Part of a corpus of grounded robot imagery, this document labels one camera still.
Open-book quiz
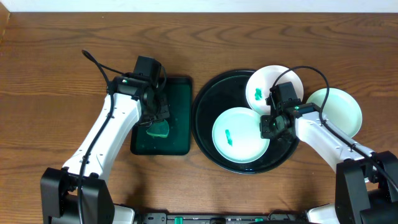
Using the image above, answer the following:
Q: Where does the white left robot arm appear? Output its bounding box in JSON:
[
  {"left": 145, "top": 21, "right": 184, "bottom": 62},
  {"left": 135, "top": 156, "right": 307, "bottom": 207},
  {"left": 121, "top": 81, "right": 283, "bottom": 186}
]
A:
[{"left": 40, "top": 75, "right": 167, "bottom": 223}]

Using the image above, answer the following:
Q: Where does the black round serving tray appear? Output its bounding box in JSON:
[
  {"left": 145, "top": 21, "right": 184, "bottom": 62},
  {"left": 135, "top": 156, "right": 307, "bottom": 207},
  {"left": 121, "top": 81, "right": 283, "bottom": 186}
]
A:
[{"left": 191, "top": 70, "right": 299, "bottom": 174}]

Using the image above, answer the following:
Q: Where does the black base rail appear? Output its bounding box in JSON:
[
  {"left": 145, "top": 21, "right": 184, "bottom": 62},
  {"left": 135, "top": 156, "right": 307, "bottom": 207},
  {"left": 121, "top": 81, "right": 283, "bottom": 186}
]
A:
[{"left": 132, "top": 212, "right": 309, "bottom": 224}]

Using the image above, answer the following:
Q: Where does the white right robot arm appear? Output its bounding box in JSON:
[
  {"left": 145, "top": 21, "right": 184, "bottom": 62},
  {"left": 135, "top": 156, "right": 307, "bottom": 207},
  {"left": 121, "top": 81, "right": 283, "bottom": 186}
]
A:
[{"left": 260, "top": 103, "right": 397, "bottom": 223}]

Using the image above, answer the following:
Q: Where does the white plate with green stain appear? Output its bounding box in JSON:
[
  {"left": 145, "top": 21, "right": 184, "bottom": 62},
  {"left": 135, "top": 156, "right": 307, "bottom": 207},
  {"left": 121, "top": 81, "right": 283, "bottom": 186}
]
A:
[{"left": 322, "top": 88, "right": 363, "bottom": 138}]

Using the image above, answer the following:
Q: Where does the green scouring sponge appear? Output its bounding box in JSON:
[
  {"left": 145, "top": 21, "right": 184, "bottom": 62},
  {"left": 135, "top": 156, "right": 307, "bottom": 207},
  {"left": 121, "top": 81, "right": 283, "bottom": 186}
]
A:
[{"left": 146, "top": 120, "right": 170, "bottom": 138}]

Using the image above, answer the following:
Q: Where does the black rectangular water tray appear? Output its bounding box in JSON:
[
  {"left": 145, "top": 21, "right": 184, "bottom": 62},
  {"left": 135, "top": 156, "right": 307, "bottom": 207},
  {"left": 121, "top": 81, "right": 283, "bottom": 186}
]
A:
[{"left": 130, "top": 77, "right": 192, "bottom": 156}]

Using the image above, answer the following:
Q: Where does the white plate at back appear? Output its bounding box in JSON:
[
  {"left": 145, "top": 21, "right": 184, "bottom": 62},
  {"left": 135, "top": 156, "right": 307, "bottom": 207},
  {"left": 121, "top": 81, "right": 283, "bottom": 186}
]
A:
[{"left": 246, "top": 65, "right": 304, "bottom": 115}]

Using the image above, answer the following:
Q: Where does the white plate front green stain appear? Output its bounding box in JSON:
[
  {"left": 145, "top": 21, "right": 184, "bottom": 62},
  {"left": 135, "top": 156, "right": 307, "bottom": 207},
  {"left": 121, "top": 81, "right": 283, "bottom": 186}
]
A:
[{"left": 211, "top": 107, "right": 270, "bottom": 164}]

